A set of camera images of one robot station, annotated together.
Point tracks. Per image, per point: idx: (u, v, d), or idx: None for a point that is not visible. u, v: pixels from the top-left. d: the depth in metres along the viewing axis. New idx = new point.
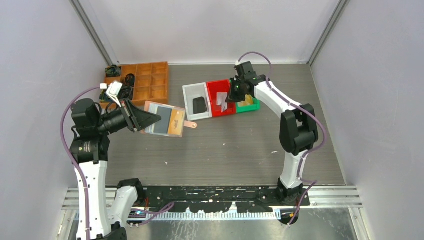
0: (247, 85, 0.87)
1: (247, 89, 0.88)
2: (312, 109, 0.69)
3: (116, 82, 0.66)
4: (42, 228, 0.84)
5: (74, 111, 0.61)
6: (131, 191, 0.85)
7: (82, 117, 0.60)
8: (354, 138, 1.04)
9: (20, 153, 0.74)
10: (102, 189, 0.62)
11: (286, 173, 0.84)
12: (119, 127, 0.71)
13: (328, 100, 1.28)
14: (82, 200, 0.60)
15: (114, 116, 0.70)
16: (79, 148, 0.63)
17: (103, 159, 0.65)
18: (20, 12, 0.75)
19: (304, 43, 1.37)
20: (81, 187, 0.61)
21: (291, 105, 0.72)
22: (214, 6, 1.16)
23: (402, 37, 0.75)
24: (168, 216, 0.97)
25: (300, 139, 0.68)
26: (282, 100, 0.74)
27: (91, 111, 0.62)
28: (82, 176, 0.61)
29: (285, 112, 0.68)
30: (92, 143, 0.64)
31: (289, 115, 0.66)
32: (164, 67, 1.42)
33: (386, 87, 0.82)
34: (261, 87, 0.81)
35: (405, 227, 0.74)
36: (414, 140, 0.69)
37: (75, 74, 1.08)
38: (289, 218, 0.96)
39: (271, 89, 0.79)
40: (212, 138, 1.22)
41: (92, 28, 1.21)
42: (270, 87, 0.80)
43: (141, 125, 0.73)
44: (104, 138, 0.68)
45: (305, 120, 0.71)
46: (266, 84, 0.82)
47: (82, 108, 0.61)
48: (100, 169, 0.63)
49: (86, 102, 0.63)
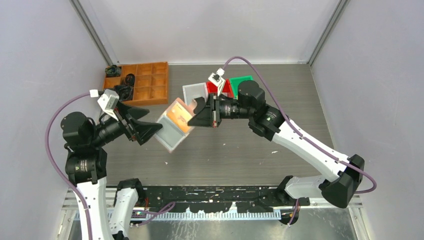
0: (261, 128, 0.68)
1: (259, 132, 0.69)
2: (363, 160, 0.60)
3: (107, 96, 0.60)
4: (42, 228, 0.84)
5: (64, 131, 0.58)
6: (131, 194, 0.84)
7: (74, 136, 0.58)
8: (353, 137, 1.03)
9: (21, 152, 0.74)
10: (102, 207, 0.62)
11: (301, 193, 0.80)
12: (116, 135, 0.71)
13: (328, 99, 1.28)
14: (83, 220, 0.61)
15: (109, 125, 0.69)
16: (75, 168, 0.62)
17: (101, 176, 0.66)
18: (19, 11, 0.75)
19: (304, 43, 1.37)
20: (82, 208, 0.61)
21: (339, 162, 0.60)
22: (214, 7, 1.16)
23: (401, 37, 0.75)
24: (169, 216, 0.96)
25: (352, 194, 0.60)
26: (326, 155, 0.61)
27: (83, 128, 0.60)
28: (81, 197, 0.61)
29: (343, 178, 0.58)
30: (88, 161, 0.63)
31: (345, 179, 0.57)
32: (164, 67, 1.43)
33: (386, 87, 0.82)
34: (286, 135, 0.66)
35: (403, 227, 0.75)
36: (414, 139, 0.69)
37: (75, 74, 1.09)
38: (289, 218, 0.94)
39: (303, 137, 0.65)
40: (212, 138, 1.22)
41: (92, 27, 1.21)
42: (300, 134, 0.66)
43: (142, 137, 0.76)
44: (101, 153, 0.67)
45: (350, 171, 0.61)
46: (289, 125, 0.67)
47: (72, 127, 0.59)
48: (99, 189, 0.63)
49: (77, 119, 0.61)
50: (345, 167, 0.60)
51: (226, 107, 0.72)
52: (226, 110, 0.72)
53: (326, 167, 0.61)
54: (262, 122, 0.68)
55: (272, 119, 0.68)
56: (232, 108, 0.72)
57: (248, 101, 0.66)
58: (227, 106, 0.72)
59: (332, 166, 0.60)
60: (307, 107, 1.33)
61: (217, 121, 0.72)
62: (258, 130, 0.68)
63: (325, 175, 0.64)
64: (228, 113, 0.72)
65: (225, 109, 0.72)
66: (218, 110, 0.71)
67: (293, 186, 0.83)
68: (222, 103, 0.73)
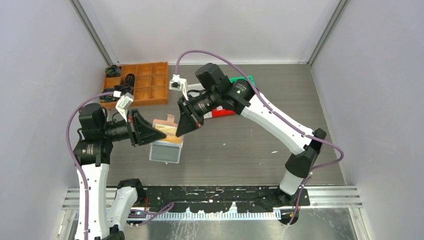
0: (230, 101, 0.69)
1: (231, 106, 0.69)
2: (324, 132, 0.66)
3: (127, 98, 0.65)
4: (42, 228, 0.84)
5: (81, 114, 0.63)
6: (131, 193, 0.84)
7: (88, 119, 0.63)
8: (353, 138, 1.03)
9: (20, 151, 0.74)
10: (102, 192, 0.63)
11: (293, 185, 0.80)
12: (123, 137, 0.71)
13: (328, 99, 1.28)
14: (82, 201, 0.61)
15: (119, 125, 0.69)
16: (82, 150, 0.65)
17: (105, 162, 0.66)
18: (20, 11, 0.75)
19: (304, 43, 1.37)
20: (82, 188, 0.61)
21: (305, 136, 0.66)
22: (214, 7, 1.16)
23: (401, 37, 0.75)
24: (169, 216, 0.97)
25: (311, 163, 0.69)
26: (294, 130, 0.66)
27: (97, 114, 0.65)
28: (84, 178, 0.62)
29: (306, 151, 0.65)
30: (95, 145, 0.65)
31: (310, 152, 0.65)
32: (165, 67, 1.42)
33: (386, 87, 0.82)
34: (256, 110, 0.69)
35: (404, 227, 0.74)
36: (414, 138, 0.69)
37: (75, 74, 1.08)
38: (289, 218, 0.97)
39: (273, 111, 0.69)
40: (213, 138, 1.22)
41: (92, 27, 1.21)
42: (269, 109, 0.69)
43: (143, 140, 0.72)
44: (107, 142, 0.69)
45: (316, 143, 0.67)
46: (260, 101, 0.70)
47: (89, 111, 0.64)
48: (101, 172, 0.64)
49: (94, 106, 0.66)
50: (310, 140, 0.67)
51: (198, 103, 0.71)
52: (200, 107, 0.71)
53: (293, 141, 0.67)
54: (230, 95, 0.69)
55: (235, 91, 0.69)
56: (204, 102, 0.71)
57: (207, 79, 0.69)
58: (199, 102, 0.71)
59: (298, 139, 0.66)
60: (307, 107, 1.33)
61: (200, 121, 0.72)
62: (228, 104, 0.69)
63: (289, 147, 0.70)
64: (203, 108, 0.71)
65: (198, 105, 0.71)
66: (194, 112, 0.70)
67: (286, 183, 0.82)
68: (194, 102, 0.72)
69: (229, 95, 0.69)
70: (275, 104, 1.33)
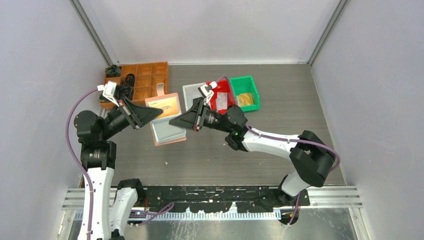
0: (234, 143, 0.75)
1: (233, 147, 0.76)
2: (313, 135, 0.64)
3: (110, 83, 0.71)
4: (42, 228, 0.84)
5: (79, 129, 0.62)
6: (131, 194, 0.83)
7: (87, 134, 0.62)
8: (353, 137, 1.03)
9: (20, 151, 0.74)
10: (106, 195, 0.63)
11: (296, 189, 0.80)
12: (123, 126, 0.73)
13: (327, 99, 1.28)
14: (86, 203, 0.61)
15: (115, 116, 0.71)
16: (89, 155, 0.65)
17: (110, 166, 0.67)
18: (19, 11, 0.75)
19: (304, 43, 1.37)
20: (87, 190, 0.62)
21: (290, 141, 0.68)
22: (214, 7, 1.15)
23: (402, 37, 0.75)
24: (169, 216, 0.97)
25: (323, 168, 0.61)
26: (280, 140, 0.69)
27: (94, 127, 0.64)
28: (89, 180, 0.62)
29: (293, 152, 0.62)
30: (101, 150, 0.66)
31: (297, 152, 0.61)
32: (164, 67, 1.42)
33: (386, 86, 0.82)
34: (251, 138, 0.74)
35: (404, 227, 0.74)
36: (414, 138, 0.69)
37: (75, 74, 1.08)
38: (289, 218, 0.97)
39: (261, 134, 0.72)
40: (212, 138, 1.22)
41: (92, 27, 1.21)
42: (257, 133, 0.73)
43: (143, 121, 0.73)
44: (112, 146, 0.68)
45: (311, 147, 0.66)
46: (251, 131, 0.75)
47: (85, 125, 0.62)
48: (107, 175, 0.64)
49: (88, 117, 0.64)
50: (296, 144, 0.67)
51: (210, 115, 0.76)
52: (210, 119, 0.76)
53: (282, 150, 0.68)
54: (236, 138, 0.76)
55: (242, 134, 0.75)
56: (215, 118, 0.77)
57: (233, 125, 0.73)
58: (212, 115, 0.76)
59: (285, 146, 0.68)
60: (307, 107, 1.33)
61: (200, 125, 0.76)
62: (233, 145, 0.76)
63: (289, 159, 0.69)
64: (210, 122, 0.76)
65: (208, 118, 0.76)
66: (203, 116, 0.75)
67: (287, 184, 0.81)
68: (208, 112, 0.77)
69: (235, 136, 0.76)
70: (274, 104, 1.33)
